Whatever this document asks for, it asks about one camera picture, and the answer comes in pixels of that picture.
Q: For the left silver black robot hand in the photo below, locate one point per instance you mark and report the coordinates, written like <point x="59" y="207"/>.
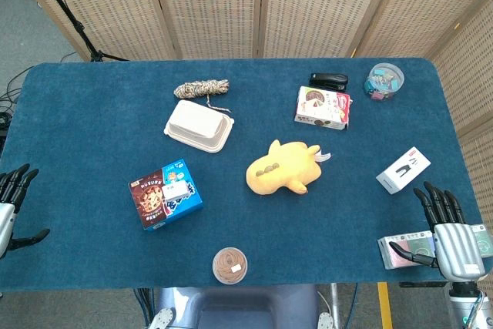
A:
<point x="5" y="221"/>

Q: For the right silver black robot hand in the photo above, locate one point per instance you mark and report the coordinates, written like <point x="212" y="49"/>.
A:
<point x="458" y="246"/>

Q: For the yellow plush duck toy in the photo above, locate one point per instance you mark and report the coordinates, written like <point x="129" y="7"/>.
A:
<point x="283" y="173"/>

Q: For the white robot base foot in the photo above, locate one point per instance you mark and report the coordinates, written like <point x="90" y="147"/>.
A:
<point x="326" y="321"/>
<point x="161" y="319"/>

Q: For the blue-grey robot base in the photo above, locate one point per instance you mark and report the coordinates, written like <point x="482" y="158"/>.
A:
<point x="246" y="306"/>

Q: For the pastel multi-pack box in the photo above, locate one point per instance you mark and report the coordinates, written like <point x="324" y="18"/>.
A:
<point x="416" y="241"/>

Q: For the white box with black print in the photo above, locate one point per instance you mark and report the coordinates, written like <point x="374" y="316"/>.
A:
<point x="402" y="171"/>

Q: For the blue table mat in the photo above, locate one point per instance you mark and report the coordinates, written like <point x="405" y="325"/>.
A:
<point x="96" y="132"/>

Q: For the metal table leg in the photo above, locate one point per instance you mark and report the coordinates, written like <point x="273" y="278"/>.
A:
<point x="335" y="306"/>

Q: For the blue chocolate cookie box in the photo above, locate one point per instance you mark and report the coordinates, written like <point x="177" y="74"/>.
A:
<point x="154" y="202"/>

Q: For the clear jar of binder clips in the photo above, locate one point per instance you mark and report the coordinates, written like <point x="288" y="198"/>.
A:
<point x="385" y="80"/>

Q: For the white red cake box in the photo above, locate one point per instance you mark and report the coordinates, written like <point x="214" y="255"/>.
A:
<point x="321" y="107"/>

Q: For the black stapler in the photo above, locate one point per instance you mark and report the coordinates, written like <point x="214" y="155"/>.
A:
<point x="329" y="80"/>

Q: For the black tripod stand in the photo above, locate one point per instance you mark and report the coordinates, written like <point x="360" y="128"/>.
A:
<point x="67" y="17"/>

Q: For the beige lidded lunch container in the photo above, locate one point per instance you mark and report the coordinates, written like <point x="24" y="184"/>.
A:
<point x="198" y="125"/>

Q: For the clear jar of rubber bands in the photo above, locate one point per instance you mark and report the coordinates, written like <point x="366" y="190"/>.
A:
<point x="230" y="265"/>

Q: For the woven folding screen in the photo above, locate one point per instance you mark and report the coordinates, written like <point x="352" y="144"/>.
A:
<point x="215" y="5"/>

